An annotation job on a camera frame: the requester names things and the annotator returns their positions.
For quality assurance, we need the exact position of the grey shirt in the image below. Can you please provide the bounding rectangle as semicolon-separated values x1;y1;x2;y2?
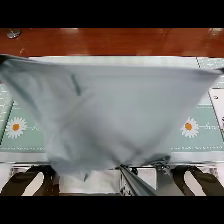
0;54;224;183

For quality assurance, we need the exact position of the small silver round object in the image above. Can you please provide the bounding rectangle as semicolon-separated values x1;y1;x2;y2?
6;29;22;40

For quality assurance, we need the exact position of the silver frame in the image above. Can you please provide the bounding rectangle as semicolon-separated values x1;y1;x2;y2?
0;162;224;197

